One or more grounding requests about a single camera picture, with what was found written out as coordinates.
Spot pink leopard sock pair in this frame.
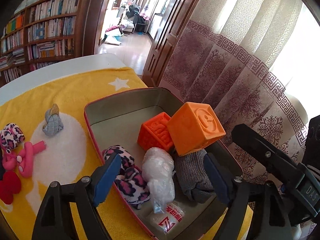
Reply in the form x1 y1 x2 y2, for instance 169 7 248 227
1 123 25 154

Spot red fabric item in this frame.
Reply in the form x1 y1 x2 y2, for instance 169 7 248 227
0 171 22 205

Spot clear plastic bag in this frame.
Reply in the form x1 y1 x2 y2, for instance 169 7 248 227
142 147 175 213

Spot grey rolled sock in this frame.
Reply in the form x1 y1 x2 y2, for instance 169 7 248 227
42 103 64 137

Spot light orange rubber cube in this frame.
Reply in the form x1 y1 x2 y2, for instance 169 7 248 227
167 102 226 156

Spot grey knitted sock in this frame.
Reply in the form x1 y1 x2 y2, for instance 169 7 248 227
174 149 214 204

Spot wooden bookshelf with books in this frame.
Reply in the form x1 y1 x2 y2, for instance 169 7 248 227
1 0 90 86

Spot yellow patterned towel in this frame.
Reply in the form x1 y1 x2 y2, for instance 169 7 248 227
0 66 254 240

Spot dark orange rubber cube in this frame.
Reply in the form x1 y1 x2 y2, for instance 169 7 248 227
137 112 174 152

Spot brown wooden door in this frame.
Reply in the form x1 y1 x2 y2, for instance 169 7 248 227
142 0 199 87

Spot red metal tin box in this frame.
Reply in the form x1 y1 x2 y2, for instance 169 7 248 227
83 87 244 240

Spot pink leopard sock roll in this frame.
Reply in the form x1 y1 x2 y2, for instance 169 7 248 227
102 145 150 210

